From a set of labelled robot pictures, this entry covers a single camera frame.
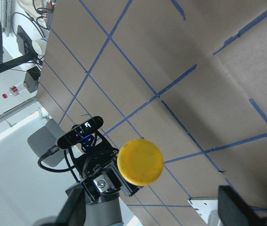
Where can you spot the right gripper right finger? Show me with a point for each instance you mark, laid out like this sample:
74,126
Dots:
234,211

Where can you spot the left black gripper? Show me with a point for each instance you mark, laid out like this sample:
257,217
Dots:
98,170

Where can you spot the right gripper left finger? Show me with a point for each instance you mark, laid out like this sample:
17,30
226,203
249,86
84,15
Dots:
73,212

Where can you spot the yellow push button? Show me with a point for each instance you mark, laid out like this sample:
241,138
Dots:
140,162

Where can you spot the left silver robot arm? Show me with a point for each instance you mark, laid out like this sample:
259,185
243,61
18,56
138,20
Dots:
43,142

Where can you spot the plastic bottle red cap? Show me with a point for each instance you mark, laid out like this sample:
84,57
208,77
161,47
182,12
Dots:
15,90

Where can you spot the white paper cup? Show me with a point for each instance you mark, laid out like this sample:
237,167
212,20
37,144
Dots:
39,46

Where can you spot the beige square tray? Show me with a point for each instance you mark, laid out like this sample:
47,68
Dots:
28,7

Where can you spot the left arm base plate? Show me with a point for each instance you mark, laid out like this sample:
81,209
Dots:
207,209

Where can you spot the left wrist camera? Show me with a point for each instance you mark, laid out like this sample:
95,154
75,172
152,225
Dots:
80,132

